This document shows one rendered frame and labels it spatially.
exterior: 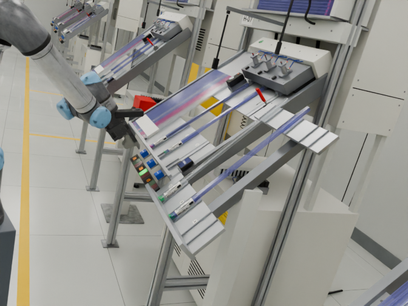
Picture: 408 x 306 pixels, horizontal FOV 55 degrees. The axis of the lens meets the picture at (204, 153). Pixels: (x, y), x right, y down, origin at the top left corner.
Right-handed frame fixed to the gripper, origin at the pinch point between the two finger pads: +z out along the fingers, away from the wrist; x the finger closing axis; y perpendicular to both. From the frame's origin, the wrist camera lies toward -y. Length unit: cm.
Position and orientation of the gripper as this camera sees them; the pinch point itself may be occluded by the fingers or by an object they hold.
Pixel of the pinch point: (139, 145)
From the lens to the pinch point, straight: 165.0
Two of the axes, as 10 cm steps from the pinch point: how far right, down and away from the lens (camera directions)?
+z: 4.2, 7.6, 5.0
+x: 3.8, 3.6, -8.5
